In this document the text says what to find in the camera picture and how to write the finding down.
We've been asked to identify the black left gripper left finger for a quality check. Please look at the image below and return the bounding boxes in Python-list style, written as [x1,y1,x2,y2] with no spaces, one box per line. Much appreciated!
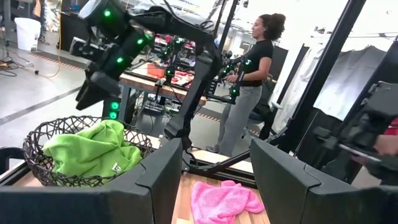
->
[0,138,183,224]

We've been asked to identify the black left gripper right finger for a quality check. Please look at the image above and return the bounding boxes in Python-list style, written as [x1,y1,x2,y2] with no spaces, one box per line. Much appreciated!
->
[249,138,398,224]

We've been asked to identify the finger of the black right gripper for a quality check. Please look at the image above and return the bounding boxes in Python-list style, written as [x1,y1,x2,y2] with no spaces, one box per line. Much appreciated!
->
[75,70,123,111]

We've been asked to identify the round black wire basket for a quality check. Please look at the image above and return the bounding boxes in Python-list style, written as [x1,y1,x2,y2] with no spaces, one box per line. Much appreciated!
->
[23,115,154,188]

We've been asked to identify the green microfiber towel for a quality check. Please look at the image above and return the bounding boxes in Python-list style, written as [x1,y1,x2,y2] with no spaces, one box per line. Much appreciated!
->
[42,119,143,180]

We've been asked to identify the pink microfiber towel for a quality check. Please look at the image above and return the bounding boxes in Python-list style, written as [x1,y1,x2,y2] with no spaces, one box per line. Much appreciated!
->
[190,179,266,224]

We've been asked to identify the black tower green lights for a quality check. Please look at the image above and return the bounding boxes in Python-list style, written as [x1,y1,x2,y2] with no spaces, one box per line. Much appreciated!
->
[101,96,123,123]

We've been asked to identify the wooden workbench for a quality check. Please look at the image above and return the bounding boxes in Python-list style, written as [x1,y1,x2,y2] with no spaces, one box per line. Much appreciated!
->
[119,62,208,123]

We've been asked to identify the black cabinet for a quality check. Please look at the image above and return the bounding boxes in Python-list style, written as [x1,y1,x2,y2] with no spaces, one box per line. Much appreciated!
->
[60,0,91,53]

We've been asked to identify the white trash bin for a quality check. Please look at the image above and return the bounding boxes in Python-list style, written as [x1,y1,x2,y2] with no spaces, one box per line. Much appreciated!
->
[14,17,42,52]

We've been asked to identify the person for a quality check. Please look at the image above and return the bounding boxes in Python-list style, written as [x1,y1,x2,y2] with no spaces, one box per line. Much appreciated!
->
[371,117,398,156]
[206,12,287,158]

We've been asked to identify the black office chair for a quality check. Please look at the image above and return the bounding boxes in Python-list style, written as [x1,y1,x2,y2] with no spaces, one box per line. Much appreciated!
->
[248,79,282,141]

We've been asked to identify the white fabric backdrop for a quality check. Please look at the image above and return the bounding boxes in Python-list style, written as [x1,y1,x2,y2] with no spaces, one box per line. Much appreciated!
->
[272,40,387,135]

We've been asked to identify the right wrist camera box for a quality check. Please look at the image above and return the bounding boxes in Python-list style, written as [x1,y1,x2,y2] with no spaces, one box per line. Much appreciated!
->
[69,36,106,62]

